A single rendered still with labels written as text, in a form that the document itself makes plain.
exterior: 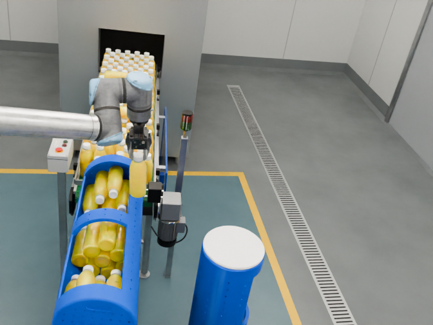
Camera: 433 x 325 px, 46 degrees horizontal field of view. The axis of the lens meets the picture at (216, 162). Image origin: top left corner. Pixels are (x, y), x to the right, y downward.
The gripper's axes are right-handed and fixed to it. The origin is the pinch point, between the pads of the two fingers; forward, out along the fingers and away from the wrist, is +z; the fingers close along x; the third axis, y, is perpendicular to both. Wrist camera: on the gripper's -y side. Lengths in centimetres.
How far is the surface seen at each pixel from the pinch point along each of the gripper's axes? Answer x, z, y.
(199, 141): 56, 167, -243
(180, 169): 24, 62, -69
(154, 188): 8, 48, -35
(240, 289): 46, 53, 24
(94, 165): -20.2, 25.7, -25.3
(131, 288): -1, 23, 46
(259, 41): 149, 150, -448
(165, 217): 15, 72, -39
